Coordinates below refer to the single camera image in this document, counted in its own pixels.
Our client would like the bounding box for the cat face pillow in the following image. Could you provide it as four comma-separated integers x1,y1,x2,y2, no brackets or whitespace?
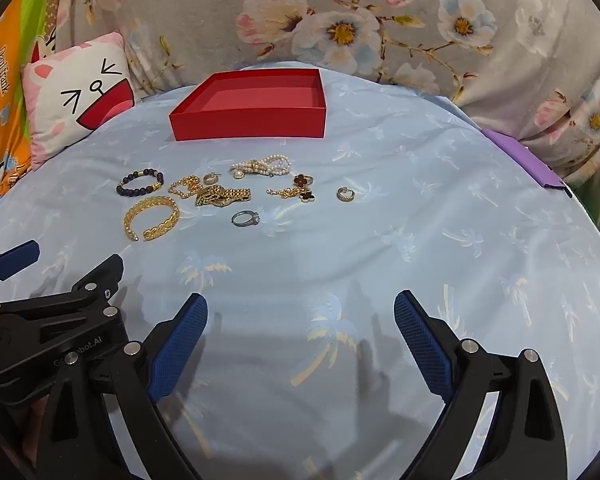
21,31,136,171

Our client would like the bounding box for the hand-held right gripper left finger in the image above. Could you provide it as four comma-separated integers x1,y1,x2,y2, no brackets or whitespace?
35,292,210,480

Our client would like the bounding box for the gold clover bracelet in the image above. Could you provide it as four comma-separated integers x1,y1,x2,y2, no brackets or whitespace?
266,174,316,203

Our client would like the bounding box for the person's left forearm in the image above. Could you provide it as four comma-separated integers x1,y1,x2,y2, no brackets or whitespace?
0,396,48,466

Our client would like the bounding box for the gold cuff bracelet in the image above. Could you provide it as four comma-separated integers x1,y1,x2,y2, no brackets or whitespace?
123,196,181,242

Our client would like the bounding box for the dark bead bracelet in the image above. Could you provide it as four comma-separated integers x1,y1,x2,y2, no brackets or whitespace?
116,170,164,196

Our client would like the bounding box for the gold chain bracelet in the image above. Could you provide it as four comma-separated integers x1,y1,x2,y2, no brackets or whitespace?
168,175,203,200

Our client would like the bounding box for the purple flat box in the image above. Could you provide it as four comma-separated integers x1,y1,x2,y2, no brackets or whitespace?
481,128,567,192

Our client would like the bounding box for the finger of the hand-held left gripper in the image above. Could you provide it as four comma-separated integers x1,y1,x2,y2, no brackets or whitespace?
0,253,125,332
0,240,41,312

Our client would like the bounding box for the gold watch-band bracelet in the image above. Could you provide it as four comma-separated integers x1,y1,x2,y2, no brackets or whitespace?
195,185,252,207

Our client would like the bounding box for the red cardboard box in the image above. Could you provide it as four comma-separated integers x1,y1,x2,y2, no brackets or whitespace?
169,69,327,141

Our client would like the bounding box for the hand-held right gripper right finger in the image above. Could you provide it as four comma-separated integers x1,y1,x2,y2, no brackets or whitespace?
394,289,570,480

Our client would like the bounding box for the grey floral blanket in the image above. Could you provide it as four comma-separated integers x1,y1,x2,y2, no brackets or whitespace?
45,0,600,196

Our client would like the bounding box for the pearl necklace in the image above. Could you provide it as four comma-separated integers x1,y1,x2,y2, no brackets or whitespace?
229,156,292,180

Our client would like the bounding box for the colourful cartoon cloth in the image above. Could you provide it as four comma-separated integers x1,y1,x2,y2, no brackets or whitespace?
0,0,66,211

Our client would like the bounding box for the light blue palm-print sheet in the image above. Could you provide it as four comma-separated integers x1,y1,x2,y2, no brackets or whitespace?
0,67,600,480

